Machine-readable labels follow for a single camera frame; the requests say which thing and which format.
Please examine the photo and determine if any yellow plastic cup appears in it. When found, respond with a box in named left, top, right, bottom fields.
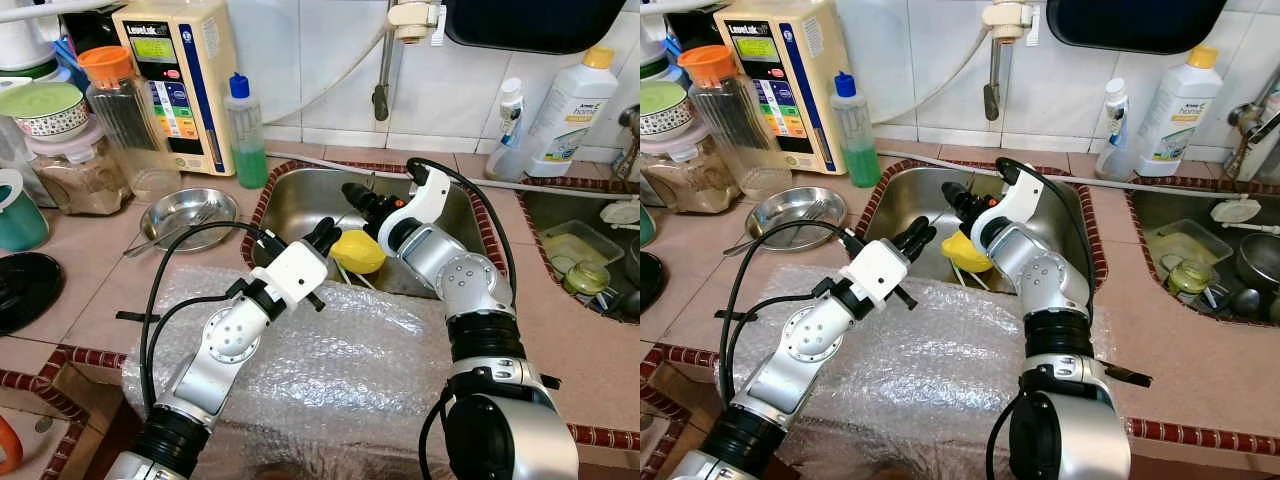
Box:
left=942, top=232, right=996, bottom=274
left=330, top=230, right=387, bottom=275

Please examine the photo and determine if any steel bowl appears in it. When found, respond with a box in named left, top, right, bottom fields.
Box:
left=745, top=187, right=848, bottom=253
left=140, top=187, right=241, bottom=253

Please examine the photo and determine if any steel sink basin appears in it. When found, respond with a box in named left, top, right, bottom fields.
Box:
left=1130, top=188, right=1280, bottom=323
left=520, top=188, right=641, bottom=323
left=862, top=168, right=1101, bottom=291
left=250, top=168, right=496, bottom=301

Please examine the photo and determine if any green dish soap bottle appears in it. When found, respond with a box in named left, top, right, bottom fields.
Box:
left=225, top=72, right=269, bottom=189
left=832, top=72, right=883, bottom=189

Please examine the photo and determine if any chrome tap white filter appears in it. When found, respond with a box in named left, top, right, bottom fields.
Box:
left=980, top=0, right=1041, bottom=123
left=372, top=0, right=448, bottom=123

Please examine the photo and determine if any bubble wrap sheet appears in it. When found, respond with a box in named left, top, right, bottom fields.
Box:
left=122, top=265, right=471, bottom=471
left=735, top=265, right=1111, bottom=471

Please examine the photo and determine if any metal spoon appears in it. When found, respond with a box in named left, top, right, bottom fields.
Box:
left=722, top=205, right=821, bottom=259
left=123, top=205, right=216, bottom=259

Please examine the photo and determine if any small white spray bottle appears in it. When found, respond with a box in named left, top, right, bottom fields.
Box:
left=487, top=78, right=529, bottom=183
left=1095, top=78, right=1139, bottom=181

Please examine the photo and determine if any cream water ioniser machine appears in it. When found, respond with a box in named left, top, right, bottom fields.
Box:
left=112, top=0, right=239, bottom=178
left=715, top=0, right=851, bottom=176

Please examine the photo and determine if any clear plastic food container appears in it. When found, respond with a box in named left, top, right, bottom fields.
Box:
left=540, top=220, right=626, bottom=276
left=1145, top=220, right=1233, bottom=281

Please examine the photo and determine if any clear jar orange lid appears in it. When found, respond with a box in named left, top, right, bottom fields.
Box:
left=78, top=45, right=183, bottom=201
left=678, top=45, right=791, bottom=201

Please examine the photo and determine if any white detergent bottle yellow cap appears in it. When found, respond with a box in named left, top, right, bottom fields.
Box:
left=525, top=45, right=621, bottom=179
left=1135, top=45, right=1226, bottom=179

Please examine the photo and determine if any small green glass jar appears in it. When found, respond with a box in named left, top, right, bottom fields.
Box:
left=1167, top=260, right=1216, bottom=298
left=563, top=262, right=611, bottom=298

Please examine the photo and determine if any brown powder jar pink lid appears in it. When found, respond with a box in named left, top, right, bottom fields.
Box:
left=25, top=120, right=133, bottom=216
left=640, top=120, right=743, bottom=214

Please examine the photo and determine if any dark plastic basin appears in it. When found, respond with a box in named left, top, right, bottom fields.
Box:
left=1045, top=0, right=1229, bottom=56
left=445, top=0, right=629, bottom=56

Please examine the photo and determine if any black round lid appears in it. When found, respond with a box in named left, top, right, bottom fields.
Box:
left=640, top=250, right=666, bottom=316
left=0, top=252, right=64, bottom=336

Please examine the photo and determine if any patterned bowl green lid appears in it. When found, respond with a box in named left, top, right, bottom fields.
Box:
left=640, top=80, right=693, bottom=139
left=0, top=80, right=91, bottom=141

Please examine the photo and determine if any blue plastic container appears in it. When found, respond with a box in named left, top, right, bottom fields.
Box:
left=55, top=35, right=86, bottom=91
left=658, top=45, right=686, bottom=91

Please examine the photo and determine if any white kettle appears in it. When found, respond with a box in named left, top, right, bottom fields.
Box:
left=0, top=0, right=66, bottom=76
left=640, top=10, right=671, bottom=76

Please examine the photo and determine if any clear glass jug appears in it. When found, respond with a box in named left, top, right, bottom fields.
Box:
left=0, top=110, right=36, bottom=206

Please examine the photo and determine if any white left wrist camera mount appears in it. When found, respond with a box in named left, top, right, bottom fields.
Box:
left=262, top=238, right=331, bottom=311
left=848, top=238, right=913, bottom=311

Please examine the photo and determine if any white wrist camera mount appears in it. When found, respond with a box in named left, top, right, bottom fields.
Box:
left=378, top=165, right=451, bottom=251
left=975, top=165, right=1046, bottom=246
left=262, top=238, right=331, bottom=311
left=848, top=238, right=913, bottom=311

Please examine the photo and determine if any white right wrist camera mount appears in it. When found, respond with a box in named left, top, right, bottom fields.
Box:
left=975, top=165, right=1046, bottom=246
left=378, top=165, right=451, bottom=251

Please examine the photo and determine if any curved white hose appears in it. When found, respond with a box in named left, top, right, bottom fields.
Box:
left=870, top=30, right=999, bottom=126
left=260, top=30, right=396, bottom=126

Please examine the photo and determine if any grey counter hose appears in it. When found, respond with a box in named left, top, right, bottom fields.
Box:
left=878, top=150, right=1280, bottom=201
left=265, top=150, right=641, bottom=201

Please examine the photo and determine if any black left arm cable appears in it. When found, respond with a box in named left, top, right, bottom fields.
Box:
left=720, top=220, right=863, bottom=411
left=138, top=220, right=286, bottom=416

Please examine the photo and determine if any chrome wall tap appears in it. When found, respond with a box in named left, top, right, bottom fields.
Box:
left=612, top=100, right=641, bottom=181
left=1225, top=65, right=1280, bottom=181

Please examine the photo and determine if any orange hose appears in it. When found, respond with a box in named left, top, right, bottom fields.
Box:
left=0, top=415, right=23, bottom=476

